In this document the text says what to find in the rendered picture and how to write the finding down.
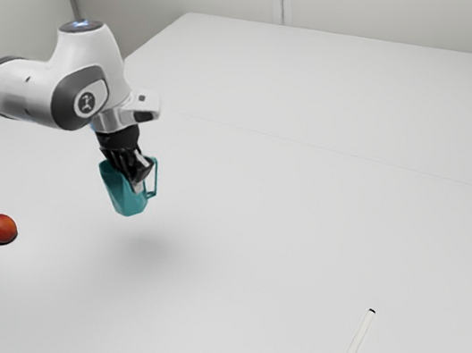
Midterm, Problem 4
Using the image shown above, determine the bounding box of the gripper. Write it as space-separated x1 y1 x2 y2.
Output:
85 117 159 196

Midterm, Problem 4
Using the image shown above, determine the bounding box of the teal faceted mug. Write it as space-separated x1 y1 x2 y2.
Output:
89 147 164 222

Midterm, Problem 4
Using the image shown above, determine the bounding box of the red apple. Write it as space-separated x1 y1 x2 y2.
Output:
0 213 21 248

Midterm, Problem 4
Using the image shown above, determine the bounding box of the white marker pen black cap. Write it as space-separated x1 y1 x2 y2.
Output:
338 304 378 353

